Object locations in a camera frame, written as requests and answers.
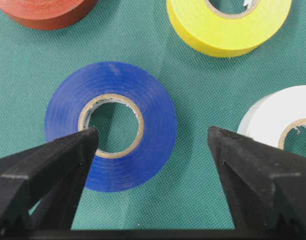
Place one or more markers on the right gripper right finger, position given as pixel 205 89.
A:
pixel 265 187

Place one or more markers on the blue tape roll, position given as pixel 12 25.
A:
pixel 78 96

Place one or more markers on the white tape roll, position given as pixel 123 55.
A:
pixel 270 119

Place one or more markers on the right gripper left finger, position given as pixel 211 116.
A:
pixel 40 187

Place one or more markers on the yellow tape roll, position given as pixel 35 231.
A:
pixel 217 34

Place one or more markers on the red-orange tape roll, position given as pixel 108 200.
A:
pixel 46 14

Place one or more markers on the green table cloth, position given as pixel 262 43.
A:
pixel 206 91

